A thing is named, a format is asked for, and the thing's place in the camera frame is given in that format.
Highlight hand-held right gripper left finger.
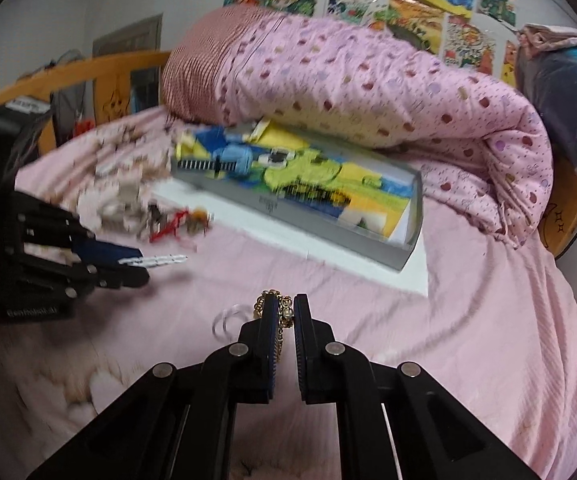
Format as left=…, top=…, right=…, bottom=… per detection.
left=26, top=295, right=277, bottom=480

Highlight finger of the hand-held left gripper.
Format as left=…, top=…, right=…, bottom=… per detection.
left=12, top=258, right=150, bottom=307
left=14, top=191, right=144, bottom=267

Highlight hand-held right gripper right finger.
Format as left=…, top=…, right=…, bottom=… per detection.
left=293, top=293, right=540, bottom=480

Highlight gold chain bracelet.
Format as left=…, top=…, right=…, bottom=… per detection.
left=253, top=289, right=296, bottom=363

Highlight pile of mixed jewelry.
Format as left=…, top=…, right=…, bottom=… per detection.
left=136, top=199, right=215, bottom=247

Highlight grey rectangular tray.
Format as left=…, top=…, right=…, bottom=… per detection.
left=170, top=119, right=424, bottom=274

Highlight white flat board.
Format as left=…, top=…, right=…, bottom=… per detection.
left=152, top=180, right=432, bottom=297

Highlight pink bed sheet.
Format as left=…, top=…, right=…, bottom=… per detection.
left=0, top=106, right=577, bottom=480

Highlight cartoon picture tray liner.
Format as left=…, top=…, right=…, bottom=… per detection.
left=175, top=120, right=415, bottom=242

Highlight red striped pillow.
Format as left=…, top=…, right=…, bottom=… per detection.
left=160, top=5, right=290, bottom=127

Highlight pink polka dot quilt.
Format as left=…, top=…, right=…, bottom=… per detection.
left=217, top=10, right=555, bottom=250

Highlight blue plastic-wrapped bundle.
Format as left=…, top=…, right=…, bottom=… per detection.
left=515, top=44, right=577, bottom=177

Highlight blue plastic wrapped bundle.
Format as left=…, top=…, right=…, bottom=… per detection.
left=515, top=22, right=577, bottom=57

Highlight clear plastic ring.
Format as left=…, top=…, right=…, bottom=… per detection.
left=212, top=303, right=250, bottom=339

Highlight wooden bed frame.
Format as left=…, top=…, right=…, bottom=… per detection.
left=0, top=49, right=577, bottom=327

